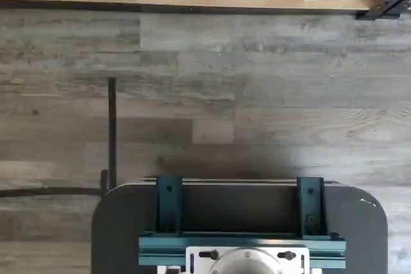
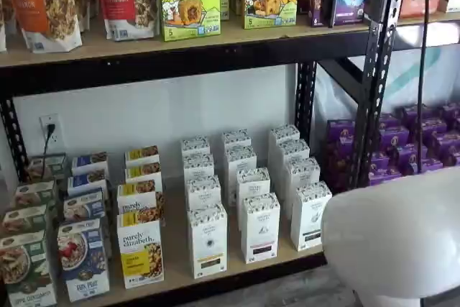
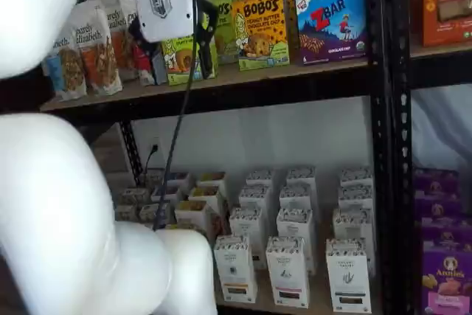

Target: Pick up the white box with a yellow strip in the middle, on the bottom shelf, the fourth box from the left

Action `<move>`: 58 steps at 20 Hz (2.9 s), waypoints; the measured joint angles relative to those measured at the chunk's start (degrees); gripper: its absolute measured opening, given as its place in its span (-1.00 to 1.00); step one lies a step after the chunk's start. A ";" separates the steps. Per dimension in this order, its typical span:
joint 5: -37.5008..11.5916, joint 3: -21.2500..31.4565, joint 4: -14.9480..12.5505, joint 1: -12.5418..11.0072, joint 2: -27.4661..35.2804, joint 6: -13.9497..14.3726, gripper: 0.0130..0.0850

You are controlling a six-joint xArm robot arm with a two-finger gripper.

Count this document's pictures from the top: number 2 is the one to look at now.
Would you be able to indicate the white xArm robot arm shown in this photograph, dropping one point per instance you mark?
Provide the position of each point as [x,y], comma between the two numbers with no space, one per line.
[395,231]

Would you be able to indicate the wooden shelf board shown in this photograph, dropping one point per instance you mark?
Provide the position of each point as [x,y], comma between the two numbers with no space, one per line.
[176,235]
[409,22]
[125,46]

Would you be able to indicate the white tea box black strip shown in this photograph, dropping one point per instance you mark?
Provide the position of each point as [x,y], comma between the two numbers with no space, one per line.
[302,174]
[293,150]
[309,220]
[284,134]

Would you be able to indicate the white tea box pink strip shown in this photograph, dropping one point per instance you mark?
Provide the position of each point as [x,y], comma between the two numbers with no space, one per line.
[253,184]
[260,231]
[236,138]
[240,159]

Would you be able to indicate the Purely Elizabeth yellow label box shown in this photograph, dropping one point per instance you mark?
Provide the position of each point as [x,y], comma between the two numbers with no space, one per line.
[143,172]
[136,199]
[140,246]
[142,154]

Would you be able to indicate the blue flax cereal box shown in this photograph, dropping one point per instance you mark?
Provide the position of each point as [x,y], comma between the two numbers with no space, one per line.
[82,206]
[82,260]
[90,161]
[86,179]

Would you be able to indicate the green apple cinnamon cereal box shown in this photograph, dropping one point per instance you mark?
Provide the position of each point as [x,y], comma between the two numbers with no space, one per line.
[46,167]
[25,271]
[23,219]
[34,193]

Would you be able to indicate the white sheet with teal stripe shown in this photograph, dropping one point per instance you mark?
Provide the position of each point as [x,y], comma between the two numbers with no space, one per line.
[442,87]

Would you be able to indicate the granola bag orange label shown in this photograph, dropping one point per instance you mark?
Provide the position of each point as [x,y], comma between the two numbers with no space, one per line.
[43,5]

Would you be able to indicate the black metal shelving frame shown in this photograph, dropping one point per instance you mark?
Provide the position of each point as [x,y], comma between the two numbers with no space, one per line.
[406,35]
[108,73]

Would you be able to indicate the white wall outlet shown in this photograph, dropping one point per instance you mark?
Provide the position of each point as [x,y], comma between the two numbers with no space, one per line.
[43,134]

